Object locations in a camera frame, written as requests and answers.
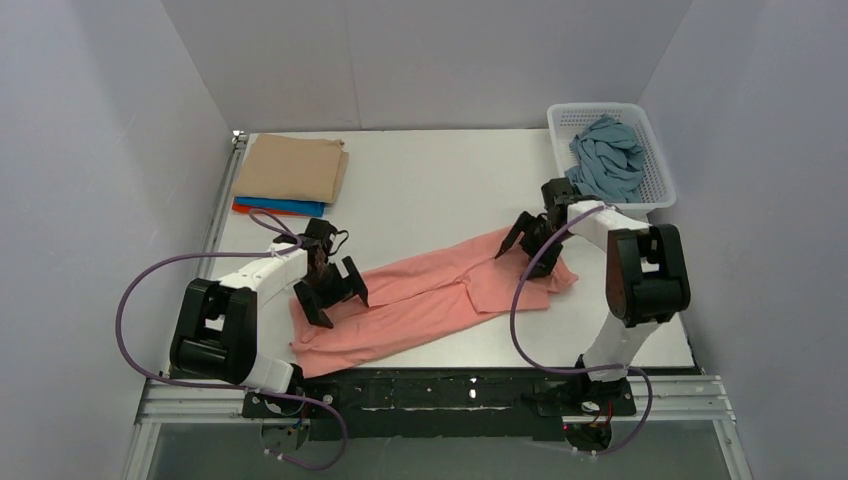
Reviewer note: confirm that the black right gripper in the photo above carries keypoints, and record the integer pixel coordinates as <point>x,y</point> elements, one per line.
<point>532,238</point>

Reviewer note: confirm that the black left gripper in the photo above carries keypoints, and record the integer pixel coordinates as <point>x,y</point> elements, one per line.
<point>328,285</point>

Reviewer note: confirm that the pink t-shirt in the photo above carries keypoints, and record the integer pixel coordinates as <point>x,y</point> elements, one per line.
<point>422,299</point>

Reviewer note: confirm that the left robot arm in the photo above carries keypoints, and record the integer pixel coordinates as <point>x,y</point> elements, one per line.
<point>218,329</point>

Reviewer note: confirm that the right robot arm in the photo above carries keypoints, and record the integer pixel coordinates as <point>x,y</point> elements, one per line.
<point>646,285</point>

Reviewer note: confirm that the blue folded t-shirt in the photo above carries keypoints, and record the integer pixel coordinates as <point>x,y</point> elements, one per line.
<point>279,207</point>

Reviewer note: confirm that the teal crumpled t-shirt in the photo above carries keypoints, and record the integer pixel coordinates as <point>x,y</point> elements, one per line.
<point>610,162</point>

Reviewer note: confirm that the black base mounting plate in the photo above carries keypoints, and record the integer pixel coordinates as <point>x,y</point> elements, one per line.
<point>459,402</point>

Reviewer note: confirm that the white plastic basket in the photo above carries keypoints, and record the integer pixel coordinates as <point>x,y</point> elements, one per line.
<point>565,121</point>

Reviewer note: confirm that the orange folded t-shirt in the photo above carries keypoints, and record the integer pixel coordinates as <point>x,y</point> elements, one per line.
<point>255,210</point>

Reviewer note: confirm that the tan folded t-shirt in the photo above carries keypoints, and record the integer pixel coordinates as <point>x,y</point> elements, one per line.
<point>284,168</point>

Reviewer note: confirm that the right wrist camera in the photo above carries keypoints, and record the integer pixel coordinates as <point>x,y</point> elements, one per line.
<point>558,194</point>

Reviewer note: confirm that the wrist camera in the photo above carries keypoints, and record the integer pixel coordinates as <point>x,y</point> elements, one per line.
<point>558,194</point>
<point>320,236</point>

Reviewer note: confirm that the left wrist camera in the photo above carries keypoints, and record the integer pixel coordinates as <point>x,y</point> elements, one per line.
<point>320,236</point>

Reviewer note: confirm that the aluminium frame rail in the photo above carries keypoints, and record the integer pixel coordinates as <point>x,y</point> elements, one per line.
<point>675,398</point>

